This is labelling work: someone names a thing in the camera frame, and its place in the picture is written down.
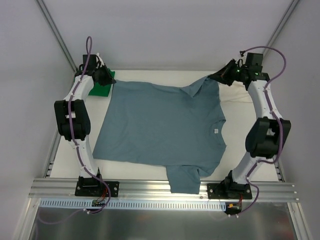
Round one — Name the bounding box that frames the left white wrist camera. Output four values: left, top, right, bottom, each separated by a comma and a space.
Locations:
95, 52, 105, 69

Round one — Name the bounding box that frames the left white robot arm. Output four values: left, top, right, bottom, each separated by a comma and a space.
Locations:
54, 53, 116, 196

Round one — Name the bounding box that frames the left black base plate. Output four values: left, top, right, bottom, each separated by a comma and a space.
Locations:
74, 177, 120, 198

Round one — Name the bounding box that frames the green folded t-shirt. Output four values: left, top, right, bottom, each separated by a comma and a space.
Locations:
89, 68, 115, 97

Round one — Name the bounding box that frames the cream white t-shirt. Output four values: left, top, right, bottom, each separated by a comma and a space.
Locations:
218, 82, 253, 104

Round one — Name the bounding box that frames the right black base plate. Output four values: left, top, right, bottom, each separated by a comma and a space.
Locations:
206, 182, 253, 200

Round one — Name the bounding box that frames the aluminium mounting rail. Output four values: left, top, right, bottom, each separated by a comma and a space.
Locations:
29, 177, 300, 202

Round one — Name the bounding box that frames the aluminium frame post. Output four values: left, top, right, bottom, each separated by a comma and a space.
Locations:
262, 0, 303, 56
35, 0, 78, 72

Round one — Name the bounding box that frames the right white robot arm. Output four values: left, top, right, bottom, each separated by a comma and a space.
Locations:
207, 50, 292, 200

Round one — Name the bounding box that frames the right aluminium frame post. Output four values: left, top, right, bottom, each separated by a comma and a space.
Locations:
262, 0, 303, 56

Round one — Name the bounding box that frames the blue-grey t-shirt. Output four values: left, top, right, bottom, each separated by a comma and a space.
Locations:
93, 76, 226, 194

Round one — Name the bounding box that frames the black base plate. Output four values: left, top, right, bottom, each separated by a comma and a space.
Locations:
206, 182, 253, 200
74, 177, 120, 198

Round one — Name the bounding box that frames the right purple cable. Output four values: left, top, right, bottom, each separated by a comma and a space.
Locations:
212, 45, 288, 222

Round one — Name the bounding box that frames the left aluminium frame post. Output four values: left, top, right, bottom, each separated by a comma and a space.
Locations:
35, 0, 78, 72

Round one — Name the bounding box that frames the white slotted cable duct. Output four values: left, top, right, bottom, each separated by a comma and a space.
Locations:
39, 198, 226, 212

